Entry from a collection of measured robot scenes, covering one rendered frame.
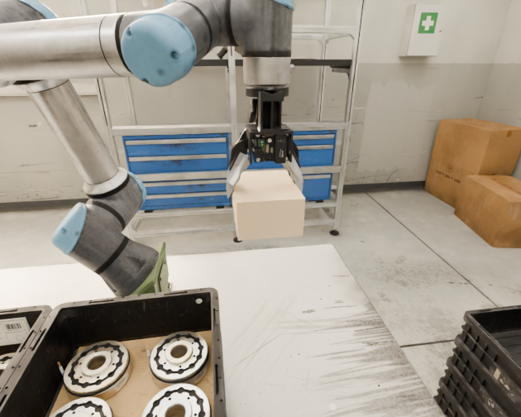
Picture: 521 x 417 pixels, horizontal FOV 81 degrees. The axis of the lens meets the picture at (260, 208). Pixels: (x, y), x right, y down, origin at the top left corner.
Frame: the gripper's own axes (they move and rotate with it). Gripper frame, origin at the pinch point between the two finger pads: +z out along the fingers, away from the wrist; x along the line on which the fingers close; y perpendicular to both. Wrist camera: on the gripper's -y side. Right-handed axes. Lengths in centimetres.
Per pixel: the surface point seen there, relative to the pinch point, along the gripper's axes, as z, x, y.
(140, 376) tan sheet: 26.7, -24.7, 16.8
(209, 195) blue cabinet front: 69, -17, -162
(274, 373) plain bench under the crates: 39.7, 1.1, 10.2
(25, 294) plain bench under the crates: 40, -69, -26
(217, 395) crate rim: 16.6, -10.6, 28.6
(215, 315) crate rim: 18.1, -10.8, 12.7
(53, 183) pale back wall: 84, -170, -248
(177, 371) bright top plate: 23.5, -17.6, 18.9
